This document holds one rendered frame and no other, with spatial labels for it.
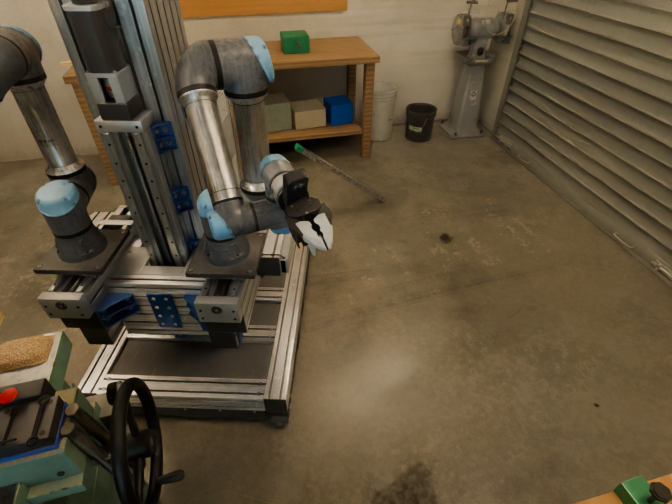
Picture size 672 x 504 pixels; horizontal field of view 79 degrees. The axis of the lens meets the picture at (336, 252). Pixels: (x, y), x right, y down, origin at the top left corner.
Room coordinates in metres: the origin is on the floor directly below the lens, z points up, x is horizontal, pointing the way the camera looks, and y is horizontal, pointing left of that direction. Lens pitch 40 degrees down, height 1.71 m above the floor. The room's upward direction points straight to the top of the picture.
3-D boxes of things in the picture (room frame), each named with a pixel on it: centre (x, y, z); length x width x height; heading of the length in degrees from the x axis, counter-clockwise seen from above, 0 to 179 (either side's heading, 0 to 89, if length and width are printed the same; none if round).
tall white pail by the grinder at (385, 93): (3.79, -0.41, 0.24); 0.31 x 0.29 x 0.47; 103
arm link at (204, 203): (1.07, 0.36, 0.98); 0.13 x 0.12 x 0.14; 114
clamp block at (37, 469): (0.38, 0.57, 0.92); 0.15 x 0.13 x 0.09; 16
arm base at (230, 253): (1.06, 0.37, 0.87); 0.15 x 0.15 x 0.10
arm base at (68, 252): (1.08, 0.86, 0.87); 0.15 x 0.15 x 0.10
